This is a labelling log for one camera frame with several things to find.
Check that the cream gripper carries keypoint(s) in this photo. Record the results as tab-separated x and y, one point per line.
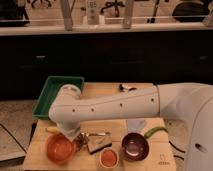
71	134

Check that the dark red grape bunch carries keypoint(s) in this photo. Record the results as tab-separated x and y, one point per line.
81	140

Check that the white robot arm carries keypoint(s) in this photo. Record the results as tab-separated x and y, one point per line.
191	103

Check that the orange red bowl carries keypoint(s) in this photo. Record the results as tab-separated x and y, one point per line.
59	149

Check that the dark purple bowl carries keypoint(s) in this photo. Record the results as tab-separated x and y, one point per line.
134	147

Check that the yellow banana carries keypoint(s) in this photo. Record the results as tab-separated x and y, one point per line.
52	129

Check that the small orange filled cup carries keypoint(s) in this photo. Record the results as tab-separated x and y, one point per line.
108	158

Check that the green plastic tray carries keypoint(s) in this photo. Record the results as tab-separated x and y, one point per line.
49	92

